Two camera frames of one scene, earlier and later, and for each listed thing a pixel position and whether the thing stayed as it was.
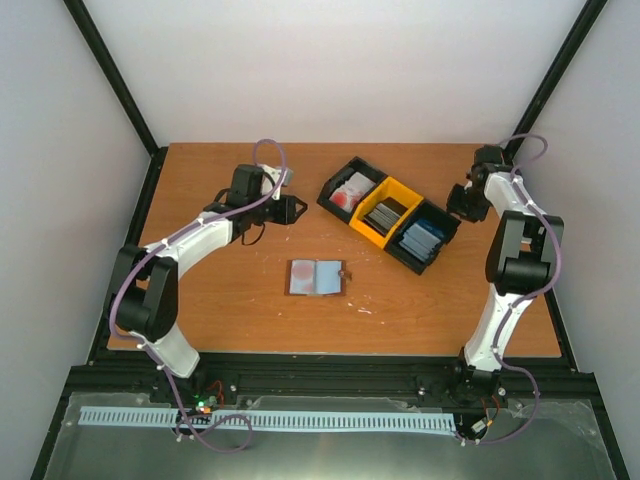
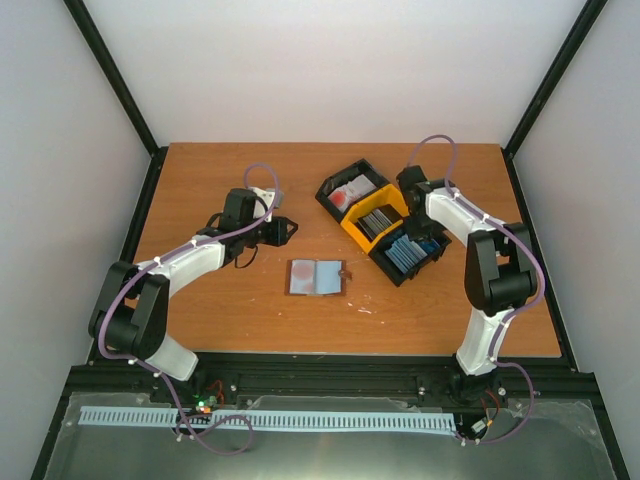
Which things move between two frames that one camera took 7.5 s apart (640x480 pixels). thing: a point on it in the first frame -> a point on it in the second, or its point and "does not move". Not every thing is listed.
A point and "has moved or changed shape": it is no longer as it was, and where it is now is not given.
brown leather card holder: [316, 277] does not move
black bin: [429, 213] has moved or changed shape
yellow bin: [390, 188] has moved or changed shape
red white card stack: [351, 191] does not move
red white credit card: [302, 279] does not move
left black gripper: [286, 214] -> [274, 240]
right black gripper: [453, 207] -> [416, 235]
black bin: [355, 165] has moved or changed shape
